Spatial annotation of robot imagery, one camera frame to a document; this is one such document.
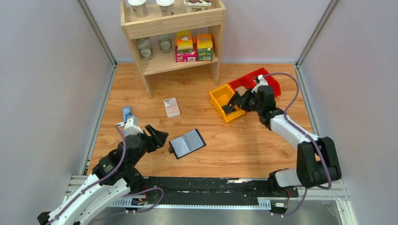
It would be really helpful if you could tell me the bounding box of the dark credit card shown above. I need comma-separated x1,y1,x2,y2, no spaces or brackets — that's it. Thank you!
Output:
222,104,236,115

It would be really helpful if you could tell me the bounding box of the black leather card holder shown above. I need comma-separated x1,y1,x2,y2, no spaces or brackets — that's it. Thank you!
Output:
168,128,207,159

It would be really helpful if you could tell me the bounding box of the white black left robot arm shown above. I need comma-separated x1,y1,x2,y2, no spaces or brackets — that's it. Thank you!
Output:
37,125,168,225

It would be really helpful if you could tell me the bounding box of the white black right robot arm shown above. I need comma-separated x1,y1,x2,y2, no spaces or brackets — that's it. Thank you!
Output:
224,85,342,189

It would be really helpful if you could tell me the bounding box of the tan card in bin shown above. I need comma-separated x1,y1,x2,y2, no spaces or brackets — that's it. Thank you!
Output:
235,86,247,97

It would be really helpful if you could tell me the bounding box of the pink white card box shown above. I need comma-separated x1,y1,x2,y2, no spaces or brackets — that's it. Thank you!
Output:
163,97,181,119

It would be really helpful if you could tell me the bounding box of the yellow plastic bin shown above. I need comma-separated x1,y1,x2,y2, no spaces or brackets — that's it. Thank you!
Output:
209,84,246,123

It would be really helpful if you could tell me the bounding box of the red plastic bin middle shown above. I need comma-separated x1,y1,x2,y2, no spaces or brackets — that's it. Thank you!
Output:
228,75,255,96

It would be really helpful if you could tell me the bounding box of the red plastic bin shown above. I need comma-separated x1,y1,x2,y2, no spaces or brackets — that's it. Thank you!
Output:
245,67,281,97
228,75,255,96

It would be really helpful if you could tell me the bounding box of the red plastic bin far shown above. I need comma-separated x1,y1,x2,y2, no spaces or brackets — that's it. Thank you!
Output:
245,67,281,97

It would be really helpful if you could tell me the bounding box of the blue toothpaste box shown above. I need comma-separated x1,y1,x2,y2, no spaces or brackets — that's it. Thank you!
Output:
122,106,133,123

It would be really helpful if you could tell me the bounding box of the green orange snack box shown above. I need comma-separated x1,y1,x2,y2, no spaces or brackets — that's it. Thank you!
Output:
197,34,214,61

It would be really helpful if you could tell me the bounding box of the pink orange snack box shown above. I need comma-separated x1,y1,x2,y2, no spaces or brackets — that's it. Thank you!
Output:
175,30,198,63

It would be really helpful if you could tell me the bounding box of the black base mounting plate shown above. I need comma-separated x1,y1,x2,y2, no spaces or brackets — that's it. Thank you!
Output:
131,177,299,206

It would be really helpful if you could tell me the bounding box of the glass jar right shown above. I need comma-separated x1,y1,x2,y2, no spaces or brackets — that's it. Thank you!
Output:
157,34,173,53

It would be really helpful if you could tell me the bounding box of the glass jar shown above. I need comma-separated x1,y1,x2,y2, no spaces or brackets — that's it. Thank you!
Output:
157,34,173,53
136,37,153,60

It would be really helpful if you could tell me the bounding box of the wooden two-tier shelf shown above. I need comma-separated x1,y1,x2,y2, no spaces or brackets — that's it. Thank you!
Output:
120,0,227,98

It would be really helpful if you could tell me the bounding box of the glass jar left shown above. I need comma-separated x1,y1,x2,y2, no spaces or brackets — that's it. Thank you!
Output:
136,37,153,60

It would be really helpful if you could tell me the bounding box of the chocolate pudding tub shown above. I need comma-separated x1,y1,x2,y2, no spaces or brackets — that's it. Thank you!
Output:
184,0,211,13

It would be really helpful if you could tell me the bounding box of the white lidded cup middle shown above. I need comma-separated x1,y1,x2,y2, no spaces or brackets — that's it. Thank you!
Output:
156,0,175,16

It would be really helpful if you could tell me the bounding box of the white lidded cup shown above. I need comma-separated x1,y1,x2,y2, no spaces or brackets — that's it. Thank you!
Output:
128,0,147,18
156,0,175,16

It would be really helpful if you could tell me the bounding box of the white lidded cup left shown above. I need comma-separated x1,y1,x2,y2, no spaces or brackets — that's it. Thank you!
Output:
128,0,147,18

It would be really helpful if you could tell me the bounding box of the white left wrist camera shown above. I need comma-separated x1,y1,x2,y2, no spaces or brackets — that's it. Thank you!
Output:
124,116,144,135

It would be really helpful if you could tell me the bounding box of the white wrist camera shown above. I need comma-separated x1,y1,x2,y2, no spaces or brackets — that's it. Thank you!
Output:
252,75,268,93
124,116,144,135

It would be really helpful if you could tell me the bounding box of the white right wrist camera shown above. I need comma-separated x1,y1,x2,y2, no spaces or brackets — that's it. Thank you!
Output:
252,75,268,93

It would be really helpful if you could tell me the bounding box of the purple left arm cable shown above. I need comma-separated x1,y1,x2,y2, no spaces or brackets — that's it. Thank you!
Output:
45,124,165,225

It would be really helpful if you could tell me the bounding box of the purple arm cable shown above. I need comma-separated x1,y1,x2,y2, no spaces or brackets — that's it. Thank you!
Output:
45,124,165,225
262,72,333,218

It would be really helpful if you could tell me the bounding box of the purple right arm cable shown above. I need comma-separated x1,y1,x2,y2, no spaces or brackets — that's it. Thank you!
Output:
262,72,333,218

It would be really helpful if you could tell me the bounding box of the aluminium frame rail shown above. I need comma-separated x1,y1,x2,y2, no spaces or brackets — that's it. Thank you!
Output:
56,175,349,225

